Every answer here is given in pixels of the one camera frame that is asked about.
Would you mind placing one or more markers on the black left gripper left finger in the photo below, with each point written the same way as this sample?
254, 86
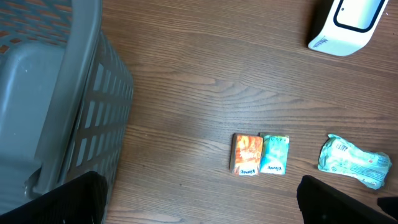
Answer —
81, 200

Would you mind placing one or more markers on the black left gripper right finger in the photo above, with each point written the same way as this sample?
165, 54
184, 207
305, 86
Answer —
323, 204

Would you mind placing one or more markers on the long teal wipes pack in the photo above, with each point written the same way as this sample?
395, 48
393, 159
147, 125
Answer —
339, 156

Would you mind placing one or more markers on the teal gum packet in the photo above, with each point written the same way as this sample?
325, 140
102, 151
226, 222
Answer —
274, 154

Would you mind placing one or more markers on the orange snack packet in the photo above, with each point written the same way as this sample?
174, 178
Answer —
246, 154

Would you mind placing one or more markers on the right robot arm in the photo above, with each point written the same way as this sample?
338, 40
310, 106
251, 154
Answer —
389, 205

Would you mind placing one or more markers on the white barcode scanner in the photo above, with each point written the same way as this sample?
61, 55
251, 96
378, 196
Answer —
342, 27

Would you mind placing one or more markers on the grey plastic shopping basket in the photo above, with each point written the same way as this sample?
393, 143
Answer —
65, 97

